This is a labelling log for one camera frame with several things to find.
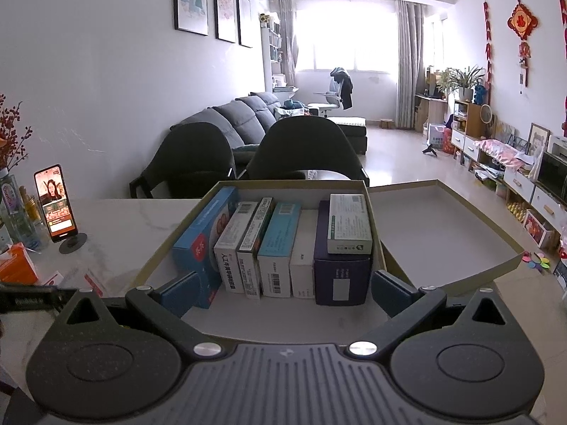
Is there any round black phone stand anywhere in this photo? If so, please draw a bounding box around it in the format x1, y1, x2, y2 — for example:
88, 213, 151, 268
59, 232, 89, 255

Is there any grey sofa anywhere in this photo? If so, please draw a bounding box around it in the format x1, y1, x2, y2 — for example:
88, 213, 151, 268
170, 92, 284, 160

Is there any low white drawer cabinet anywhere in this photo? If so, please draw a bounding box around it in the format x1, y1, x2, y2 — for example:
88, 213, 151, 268
449, 130, 567, 231

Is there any dark purple box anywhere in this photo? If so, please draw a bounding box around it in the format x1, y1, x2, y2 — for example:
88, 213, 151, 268
314, 200, 373, 306

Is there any grey curtain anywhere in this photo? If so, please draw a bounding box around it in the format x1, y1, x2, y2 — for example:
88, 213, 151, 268
395, 0, 426, 130
277, 0, 298, 87

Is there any plain white medicine box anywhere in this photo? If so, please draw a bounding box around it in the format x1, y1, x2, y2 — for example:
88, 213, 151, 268
289, 209, 320, 299

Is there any dark jacket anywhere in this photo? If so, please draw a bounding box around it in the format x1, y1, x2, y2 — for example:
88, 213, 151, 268
330, 67, 355, 109

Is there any white printer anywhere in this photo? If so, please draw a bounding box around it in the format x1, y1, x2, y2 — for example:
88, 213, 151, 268
547, 135, 567, 160

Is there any black dining chair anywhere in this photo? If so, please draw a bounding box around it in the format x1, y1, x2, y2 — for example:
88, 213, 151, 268
129, 121, 237, 200
246, 116, 370, 187

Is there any white green medicine box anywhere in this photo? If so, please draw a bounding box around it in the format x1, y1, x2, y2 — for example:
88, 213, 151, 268
328, 193, 374, 255

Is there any tan cardboard box lid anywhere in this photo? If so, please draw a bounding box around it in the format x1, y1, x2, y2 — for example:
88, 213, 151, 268
367, 179, 526, 295

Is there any white office chair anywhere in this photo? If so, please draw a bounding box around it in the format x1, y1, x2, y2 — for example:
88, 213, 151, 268
308, 67, 355, 118

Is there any clear plastic water bottle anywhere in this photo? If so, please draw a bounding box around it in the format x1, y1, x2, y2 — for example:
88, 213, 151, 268
0, 170, 27, 249

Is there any framed wall picture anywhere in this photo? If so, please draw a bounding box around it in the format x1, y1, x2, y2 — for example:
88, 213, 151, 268
213, 0, 237, 44
174, 0, 210, 37
236, 0, 254, 49

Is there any black smartphone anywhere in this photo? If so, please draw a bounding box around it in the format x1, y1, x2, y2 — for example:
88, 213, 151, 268
34, 165, 79, 243

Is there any white marble desktop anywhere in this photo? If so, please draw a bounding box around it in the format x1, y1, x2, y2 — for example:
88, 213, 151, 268
0, 197, 501, 425

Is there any tall white shelf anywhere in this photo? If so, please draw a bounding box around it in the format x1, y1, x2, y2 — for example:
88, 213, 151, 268
259, 13, 284, 94

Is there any narrow green-white box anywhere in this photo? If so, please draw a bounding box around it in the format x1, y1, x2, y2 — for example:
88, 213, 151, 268
237, 197, 274, 298

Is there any white barcode medicine box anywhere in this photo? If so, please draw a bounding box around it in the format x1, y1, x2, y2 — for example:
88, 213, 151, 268
213, 201, 260, 294

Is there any pink cloth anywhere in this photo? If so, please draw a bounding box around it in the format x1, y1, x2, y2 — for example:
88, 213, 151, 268
474, 138, 534, 168

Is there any red knot wall ornament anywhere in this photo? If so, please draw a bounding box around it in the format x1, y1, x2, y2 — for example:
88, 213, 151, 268
507, 0, 540, 94

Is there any wooden open cabinet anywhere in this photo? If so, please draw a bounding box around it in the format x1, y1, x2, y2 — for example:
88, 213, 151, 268
452, 100, 490, 140

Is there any colourful paper flower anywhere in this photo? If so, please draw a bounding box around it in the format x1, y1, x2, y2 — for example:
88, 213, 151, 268
520, 250, 552, 272

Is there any tan cardboard box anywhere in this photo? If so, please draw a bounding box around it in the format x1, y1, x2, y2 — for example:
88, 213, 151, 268
122, 179, 417, 350

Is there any large blue box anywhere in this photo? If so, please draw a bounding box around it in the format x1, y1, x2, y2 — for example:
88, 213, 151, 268
172, 187, 242, 311

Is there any flower bouquet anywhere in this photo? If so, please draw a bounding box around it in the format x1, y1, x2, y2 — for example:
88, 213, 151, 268
0, 93, 34, 173

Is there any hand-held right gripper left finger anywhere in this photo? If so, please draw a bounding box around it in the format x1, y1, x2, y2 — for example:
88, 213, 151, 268
53, 270, 224, 361

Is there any silver microwave oven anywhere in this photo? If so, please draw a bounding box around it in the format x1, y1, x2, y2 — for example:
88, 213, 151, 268
536, 151, 567, 196

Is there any dark grey ottoman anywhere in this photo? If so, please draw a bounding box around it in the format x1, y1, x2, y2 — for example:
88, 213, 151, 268
328, 116, 368, 155

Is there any teal long medicine box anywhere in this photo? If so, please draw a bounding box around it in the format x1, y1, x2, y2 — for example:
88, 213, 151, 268
258, 202, 303, 298

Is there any orange tissue pack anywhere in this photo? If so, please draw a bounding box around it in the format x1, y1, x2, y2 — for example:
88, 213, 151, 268
0, 243, 40, 285

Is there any potted green plant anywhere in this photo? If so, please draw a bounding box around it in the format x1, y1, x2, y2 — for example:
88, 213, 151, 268
436, 64, 485, 102

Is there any light wooden side desk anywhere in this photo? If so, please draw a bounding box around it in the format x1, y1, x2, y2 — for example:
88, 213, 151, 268
414, 93, 450, 132

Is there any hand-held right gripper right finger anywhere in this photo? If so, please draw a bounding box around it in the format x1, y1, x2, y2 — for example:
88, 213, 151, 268
346, 270, 517, 361

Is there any red printed box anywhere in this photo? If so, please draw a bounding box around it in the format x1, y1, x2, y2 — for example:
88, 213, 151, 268
523, 210, 554, 249

